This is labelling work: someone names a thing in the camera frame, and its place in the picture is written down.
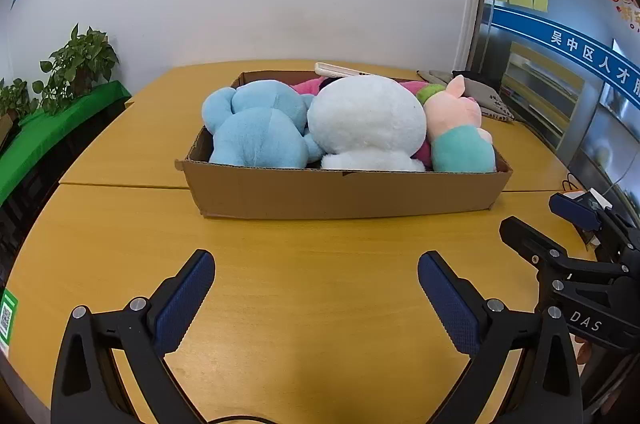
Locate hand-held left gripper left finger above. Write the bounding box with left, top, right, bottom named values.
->
left=51, top=249, right=217, bottom=424

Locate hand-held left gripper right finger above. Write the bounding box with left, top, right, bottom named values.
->
left=418, top=250, right=584, bottom=424

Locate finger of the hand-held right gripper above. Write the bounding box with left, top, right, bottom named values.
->
left=499, top=216, right=631, bottom=280
left=548, top=192, right=640, bottom=263

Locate pink pig plush toy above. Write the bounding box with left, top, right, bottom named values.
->
left=417, top=74, right=497, bottom=173

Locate cardboard box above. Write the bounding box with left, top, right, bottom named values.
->
left=175, top=72, right=514, bottom=220

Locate light blue plush toy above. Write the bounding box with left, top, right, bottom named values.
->
left=201, top=79, right=326, bottom=168

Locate white panda plush toy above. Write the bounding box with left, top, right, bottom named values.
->
left=306, top=76, right=428, bottom=171

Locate wooden desktop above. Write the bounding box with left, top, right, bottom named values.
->
left=0, top=59, right=601, bottom=424

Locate person's right hand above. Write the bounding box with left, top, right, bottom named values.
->
left=574, top=336, right=593, bottom=377

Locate small white device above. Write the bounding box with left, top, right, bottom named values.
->
left=567, top=188, right=612, bottom=206

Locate yellow metal rack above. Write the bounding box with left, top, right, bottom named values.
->
left=502, top=42, right=586, bottom=150

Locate grey cloth bag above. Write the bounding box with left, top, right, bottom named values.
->
left=416, top=69, right=516, bottom=123

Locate green code sticker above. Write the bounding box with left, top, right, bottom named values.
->
left=0, top=289, right=20, bottom=352

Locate blue glass banner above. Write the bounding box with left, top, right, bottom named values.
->
left=492, top=2, right=640, bottom=100

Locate black shelf unit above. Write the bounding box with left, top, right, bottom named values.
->
left=0, top=97, right=128, bottom=285

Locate green covered shelf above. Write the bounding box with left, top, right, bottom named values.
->
left=0, top=80, right=132, bottom=205

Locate pink plush bear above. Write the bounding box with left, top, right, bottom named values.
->
left=291, top=76, right=437, bottom=168

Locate large potted green plant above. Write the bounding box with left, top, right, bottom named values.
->
left=40, top=23, right=120, bottom=112

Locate small potted green plant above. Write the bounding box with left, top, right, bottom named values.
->
left=0, top=78, right=41, bottom=120

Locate black cable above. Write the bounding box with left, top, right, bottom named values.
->
left=200, top=415, right=281, bottom=424

